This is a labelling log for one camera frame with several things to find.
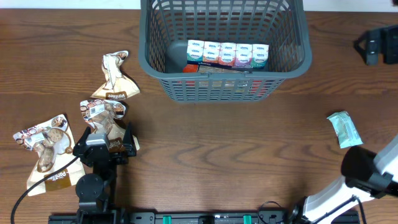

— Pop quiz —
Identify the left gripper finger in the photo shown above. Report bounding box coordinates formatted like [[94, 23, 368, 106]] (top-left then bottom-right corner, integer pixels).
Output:
[[123, 123, 135, 151], [73, 127, 91, 152]]

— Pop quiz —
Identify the dried mushroom bag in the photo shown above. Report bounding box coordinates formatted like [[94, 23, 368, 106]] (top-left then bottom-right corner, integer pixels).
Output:
[[80, 100, 126, 152], [13, 114, 85, 196], [91, 50, 140, 101]]

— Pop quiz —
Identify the mint green wipes packet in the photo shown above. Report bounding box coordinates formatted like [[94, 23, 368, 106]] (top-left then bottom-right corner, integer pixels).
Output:
[[327, 111, 363, 149]]

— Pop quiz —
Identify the Kleenex tissue multipack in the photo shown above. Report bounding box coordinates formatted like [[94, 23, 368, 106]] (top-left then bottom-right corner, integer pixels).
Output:
[[187, 40, 269, 69]]

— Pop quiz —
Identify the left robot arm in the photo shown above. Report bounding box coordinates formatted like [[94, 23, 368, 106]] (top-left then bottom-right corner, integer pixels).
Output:
[[73, 124, 137, 224]]

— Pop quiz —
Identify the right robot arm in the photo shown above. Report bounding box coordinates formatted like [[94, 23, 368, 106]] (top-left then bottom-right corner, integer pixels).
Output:
[[288, 25, 397, 223]]

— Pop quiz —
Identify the grey plastic laundry basket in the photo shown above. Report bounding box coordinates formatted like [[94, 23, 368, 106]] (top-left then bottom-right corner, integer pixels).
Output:
[[138, 0, 312, 103]]

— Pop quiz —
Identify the left black cable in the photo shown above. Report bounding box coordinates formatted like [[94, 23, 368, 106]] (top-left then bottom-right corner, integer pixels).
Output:
[[10, 155, 82, 224]]

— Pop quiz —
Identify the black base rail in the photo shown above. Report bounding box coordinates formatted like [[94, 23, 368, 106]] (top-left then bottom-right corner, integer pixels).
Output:
[[48, 208, 361, 224]]

